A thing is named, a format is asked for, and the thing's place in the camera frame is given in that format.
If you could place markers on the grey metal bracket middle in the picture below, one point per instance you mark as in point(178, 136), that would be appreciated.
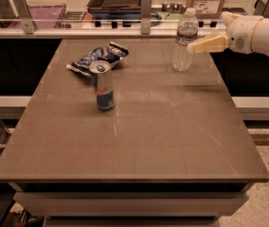
point(146, 8)

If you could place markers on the blue crumpled chip bag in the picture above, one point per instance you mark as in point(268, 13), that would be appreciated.
point(112, 53)

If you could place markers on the clear plastic water bottle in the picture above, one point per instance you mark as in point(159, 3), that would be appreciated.
point(186, 33)

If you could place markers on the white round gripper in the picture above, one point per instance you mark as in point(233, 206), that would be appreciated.
point(239, 35)

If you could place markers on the grey metal bracket left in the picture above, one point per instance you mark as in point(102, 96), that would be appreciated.
point(27, 24)

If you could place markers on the silver blue energy drink can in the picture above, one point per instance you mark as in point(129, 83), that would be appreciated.
point(103, 84)

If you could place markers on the dark open case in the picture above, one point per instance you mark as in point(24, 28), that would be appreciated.
point(115, 9)

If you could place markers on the grey table base drawer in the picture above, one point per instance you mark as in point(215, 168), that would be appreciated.
point(131, 209)

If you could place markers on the purple plastic tray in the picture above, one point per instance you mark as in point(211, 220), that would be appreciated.
point(46, 17)

